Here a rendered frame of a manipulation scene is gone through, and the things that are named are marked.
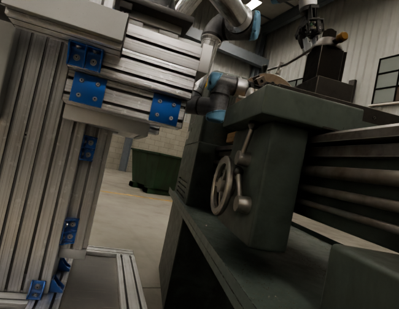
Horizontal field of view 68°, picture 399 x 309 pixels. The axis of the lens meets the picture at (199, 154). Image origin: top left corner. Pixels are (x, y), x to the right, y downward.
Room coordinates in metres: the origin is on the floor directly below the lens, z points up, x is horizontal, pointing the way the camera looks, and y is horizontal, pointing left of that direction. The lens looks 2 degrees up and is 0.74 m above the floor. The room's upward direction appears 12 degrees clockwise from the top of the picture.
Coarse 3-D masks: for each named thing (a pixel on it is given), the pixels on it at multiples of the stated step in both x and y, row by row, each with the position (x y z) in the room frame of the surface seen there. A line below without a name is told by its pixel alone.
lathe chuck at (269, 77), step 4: (260, 76) 1.35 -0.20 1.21; (264, 76) 1.36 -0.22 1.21; (268, 76) 1.36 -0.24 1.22; (272, 76) 1.36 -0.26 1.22; (276, 76) 1.37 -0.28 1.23; (252, 80) 1.35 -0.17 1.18; (268, 80) 1.36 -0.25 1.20; (272, 80) 1.36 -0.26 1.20; (276, 80) 1.37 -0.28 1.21; (280, 80) 1.37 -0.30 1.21; (284, 80) 1.37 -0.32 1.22; (272, 84) 1.37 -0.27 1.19; (284, 84) 1.37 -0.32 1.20; (288, 84) 1.38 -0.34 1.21; (232, 96) 1.42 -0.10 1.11; (232, 100) 1.40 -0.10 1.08; (236, 100) 1.34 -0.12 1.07; (240, 100) 1.34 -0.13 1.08; (232, 104) 1.38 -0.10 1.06
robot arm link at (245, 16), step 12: (216, 0) 0.96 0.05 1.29; (228, 0) 0.98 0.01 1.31; (240, 0) 1.06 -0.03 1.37; (228, 12) 1.04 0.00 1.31; (240, 12) 1.08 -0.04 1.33; (252, 12) 1.16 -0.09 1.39; (228, 24) 1.16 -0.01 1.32; (240, 24) 1.14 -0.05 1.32; (252, 24) 1.16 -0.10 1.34; (228, 36) 1.24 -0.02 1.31; (240, 36) 1.20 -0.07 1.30; (252, 36) 1.19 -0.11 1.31
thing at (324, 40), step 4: (320, 40) 0.77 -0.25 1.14; (324, 40) 0.76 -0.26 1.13; (328, 40) 0.76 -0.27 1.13; (316, 44) 0.78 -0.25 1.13; (320, 44) 0.77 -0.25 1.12; (324, 44) 0.76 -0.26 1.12; (328, 44) 0.76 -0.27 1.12; (332, 44) 0.75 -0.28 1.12; (336, 44) 0.76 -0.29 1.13; (340, 44) 0.77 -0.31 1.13; (312, 48) 0.79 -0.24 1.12; (340, 48) 0.76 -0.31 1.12
